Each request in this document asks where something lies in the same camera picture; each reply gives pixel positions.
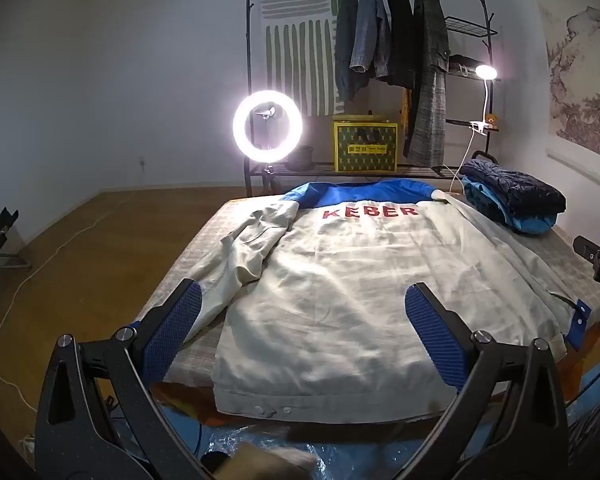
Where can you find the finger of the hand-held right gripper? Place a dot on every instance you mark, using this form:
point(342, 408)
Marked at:
point(586, 249)

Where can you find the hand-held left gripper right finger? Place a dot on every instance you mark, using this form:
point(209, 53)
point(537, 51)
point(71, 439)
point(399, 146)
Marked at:
point(435, 330)

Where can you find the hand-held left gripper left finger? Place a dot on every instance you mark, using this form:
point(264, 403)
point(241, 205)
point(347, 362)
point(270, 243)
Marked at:
point(172, 330)

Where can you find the beige and blue jacket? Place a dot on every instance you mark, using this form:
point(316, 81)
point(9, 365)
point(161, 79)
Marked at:
point(330, 285)

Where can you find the black metal clothes rack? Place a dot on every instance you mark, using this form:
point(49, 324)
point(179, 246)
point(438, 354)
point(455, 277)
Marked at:
point(247, 60)

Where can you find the folded light blue garment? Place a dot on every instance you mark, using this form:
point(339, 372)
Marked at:
point(525, 224)

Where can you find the folded navy quilted jacket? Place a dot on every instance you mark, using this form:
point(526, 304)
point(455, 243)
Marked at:
point(520, 187)

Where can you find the blue plastic sheet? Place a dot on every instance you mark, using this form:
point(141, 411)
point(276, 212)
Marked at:
point(340, 452)

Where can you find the tan blurred object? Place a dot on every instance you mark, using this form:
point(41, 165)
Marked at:
point(265, 460)

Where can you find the small brown toy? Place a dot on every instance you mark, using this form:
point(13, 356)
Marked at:
point(492, 119)

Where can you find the yellow patterned box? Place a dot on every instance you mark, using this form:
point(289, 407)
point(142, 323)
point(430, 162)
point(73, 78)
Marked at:
point(365, 145)

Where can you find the white clip lamp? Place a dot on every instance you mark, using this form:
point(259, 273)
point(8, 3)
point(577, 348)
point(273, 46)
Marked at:
point(486, 71)

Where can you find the orange hanging scarf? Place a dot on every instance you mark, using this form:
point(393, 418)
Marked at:
point(405, 110)

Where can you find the black bag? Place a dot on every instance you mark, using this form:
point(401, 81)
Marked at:
point(460, 64)

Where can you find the grey plaid hanging coat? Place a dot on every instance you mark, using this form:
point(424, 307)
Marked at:
point(430, 85)

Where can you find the black hanging coat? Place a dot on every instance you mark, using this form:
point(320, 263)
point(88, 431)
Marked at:
point(400, 35)

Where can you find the dark grey hanging jacket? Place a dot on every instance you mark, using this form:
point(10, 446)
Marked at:
point(346, 40)

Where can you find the hanging denim jacket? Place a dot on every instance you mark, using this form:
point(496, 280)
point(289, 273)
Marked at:
point(370, 25)

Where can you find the landscape wall painting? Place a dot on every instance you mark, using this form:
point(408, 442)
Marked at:
point(585, 75)

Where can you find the green striped wall hanging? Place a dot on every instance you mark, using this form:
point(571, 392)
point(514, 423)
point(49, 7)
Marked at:
point(300, 55)

